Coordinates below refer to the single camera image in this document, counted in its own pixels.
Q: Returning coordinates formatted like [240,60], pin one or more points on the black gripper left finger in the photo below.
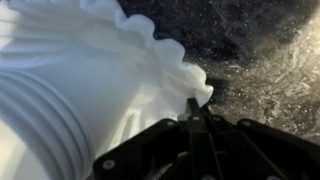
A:
[160,150]

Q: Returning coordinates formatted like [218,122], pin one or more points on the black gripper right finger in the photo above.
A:
[260,150]

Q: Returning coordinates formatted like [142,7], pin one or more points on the white fluted coffee filter stack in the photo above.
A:
[150,50]

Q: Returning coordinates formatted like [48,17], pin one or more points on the white ribbed paper cup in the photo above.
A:
[53,116]

